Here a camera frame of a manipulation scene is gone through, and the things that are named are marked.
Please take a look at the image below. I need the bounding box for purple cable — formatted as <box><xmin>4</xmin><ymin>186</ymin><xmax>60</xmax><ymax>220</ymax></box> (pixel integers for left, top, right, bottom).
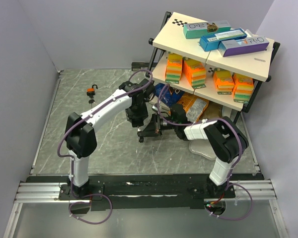
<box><xmin>157</xmin><ymin>83</ymin><xmax>253</xmax><ymax>221</ymax></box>
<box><xmin>57</xmin><ymin>69</ymin><xmax>153</xmax><ymax>196</ymax></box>

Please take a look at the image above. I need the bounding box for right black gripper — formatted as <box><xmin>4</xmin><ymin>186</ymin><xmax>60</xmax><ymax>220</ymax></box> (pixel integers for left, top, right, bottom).
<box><xmin>140</xmin><ymin>113</ymin><xmax>178</xmax><ymax>137</ymax></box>

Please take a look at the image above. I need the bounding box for clear plastic pouch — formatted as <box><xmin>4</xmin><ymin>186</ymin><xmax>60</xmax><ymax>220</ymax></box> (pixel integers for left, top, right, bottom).
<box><xmin>189</xmin><ymin>139</ymin><xmax>217</xmax><ymax>161</ymax></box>

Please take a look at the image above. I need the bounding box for blue chips bag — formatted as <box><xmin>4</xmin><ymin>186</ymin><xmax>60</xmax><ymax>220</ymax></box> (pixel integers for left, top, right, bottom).
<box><xmin>154</xmin><ymin>83</ymin><xmax>185</xmax><ymax>107</ymax></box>

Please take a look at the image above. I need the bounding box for orange padlock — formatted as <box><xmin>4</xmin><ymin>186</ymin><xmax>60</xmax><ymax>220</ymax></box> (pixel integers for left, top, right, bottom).
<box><xmin>86</xmin><ymin>84</ymin><xmax>98</xmax><ymax>98</ymax></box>

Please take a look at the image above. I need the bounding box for black device behind shelf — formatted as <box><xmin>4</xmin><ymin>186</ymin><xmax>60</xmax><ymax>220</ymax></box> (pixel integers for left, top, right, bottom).
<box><xmin>131</xmin><ymin>61</ymin><xmax>149</xmax><ymax>71</ymax></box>

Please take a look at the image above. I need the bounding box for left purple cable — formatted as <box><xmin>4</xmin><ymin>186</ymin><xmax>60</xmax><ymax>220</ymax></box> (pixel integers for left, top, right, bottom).
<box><xmin>57</xmin><ymin>69</ymin><xmax>153</xmax><ymax>196</ymax></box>

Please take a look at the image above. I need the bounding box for black-headed key bunch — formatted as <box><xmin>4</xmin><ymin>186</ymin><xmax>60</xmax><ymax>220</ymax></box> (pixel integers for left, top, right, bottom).
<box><xmin>88</xmin><ymin>99</ymin><xmax>95</xmax><ymax>105</ymax></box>

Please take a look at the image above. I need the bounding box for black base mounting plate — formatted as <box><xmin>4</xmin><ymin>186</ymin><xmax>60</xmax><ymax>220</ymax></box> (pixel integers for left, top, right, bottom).
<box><xmin>58</xmin><ymin>173</ymin><xmax>236</xmax><ymax>212</ymax></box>

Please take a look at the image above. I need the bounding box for orange sponge pack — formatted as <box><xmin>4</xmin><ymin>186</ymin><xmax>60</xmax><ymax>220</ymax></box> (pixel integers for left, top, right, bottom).
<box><xmin>213</xmin><ymin>68</ymin><xmax>235</xmax><ymax>95</ymax></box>
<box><xmin>182</xmin><ymin>57</ymin><xmax>206</xmax><ymax>89</ymax></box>

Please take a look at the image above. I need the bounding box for three-tier shelf rack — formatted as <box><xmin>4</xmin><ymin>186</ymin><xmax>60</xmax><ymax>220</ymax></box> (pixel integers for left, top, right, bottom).
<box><xmin>148</xmin><ymin>11</ymin><xmax>280</xmax><ymax>122</ymax></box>

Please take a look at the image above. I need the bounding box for sponge pack far right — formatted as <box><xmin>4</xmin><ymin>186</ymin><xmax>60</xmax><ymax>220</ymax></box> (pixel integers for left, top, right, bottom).
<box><xmin>232</xmin><ymin>73</ymin><xmax>254</xmax><ymax>103</ymax></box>

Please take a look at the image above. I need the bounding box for teal R+O box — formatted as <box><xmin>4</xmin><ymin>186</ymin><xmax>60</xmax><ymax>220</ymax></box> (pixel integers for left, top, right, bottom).
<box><xmin>183</xmin><ymin>20</ymin><xmax>231</xmax><ymax>39</ymax></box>

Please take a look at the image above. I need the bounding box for orange Kettle chips bag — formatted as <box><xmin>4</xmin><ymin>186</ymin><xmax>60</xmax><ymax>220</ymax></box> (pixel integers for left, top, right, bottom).
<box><xmin>177</xmin><ymin>92</ymin><xmax>209</xmax><ymax>122</ymax></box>

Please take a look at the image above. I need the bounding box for brown bag on shelf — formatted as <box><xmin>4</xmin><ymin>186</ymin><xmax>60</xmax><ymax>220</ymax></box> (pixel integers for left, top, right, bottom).
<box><xmin>202</xmin><ymin>101</ymin><xmax>223</xmax><ymax>119</ymax></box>

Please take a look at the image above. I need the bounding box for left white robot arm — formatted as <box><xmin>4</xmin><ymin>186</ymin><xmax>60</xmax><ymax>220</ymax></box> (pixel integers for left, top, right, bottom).
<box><xmin>65</xmin><ymin>79</ymin><xmax>154</xmax><ymax>199</ymax></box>

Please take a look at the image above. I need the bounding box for blue box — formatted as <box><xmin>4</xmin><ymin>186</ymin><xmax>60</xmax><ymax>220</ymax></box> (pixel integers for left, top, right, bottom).
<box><xmin>199</xmin><ymin>28</ymin><xmax>247</xmax><ymax>52</ymax></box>

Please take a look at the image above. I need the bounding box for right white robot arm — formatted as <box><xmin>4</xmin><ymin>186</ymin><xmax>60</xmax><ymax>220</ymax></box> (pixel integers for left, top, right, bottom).
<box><xmin>137</xmin><ymin>104</ymin><xmax>249</xmax><ymax>198</ymax></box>

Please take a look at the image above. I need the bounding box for purple R+O box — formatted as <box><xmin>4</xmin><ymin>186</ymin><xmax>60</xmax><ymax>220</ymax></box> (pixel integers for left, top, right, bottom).
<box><xmin>218</xmin><ymin>36</ymin><xmax>269</xmax><ymax>57</ymax></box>

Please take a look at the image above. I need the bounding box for sponge pack far left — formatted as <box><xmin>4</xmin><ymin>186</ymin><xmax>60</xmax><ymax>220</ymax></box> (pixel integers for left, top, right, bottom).
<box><xmin>165</xmin><ymin>53</ymin><xmax>183</xmax><ymax>84</ymax></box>

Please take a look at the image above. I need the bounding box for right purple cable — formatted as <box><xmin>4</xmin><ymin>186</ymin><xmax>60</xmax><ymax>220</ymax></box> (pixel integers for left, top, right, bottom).
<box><xmin>157</xmin><ymin>83</ymin><xmax>253</xmax><ymax>221</ymax></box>

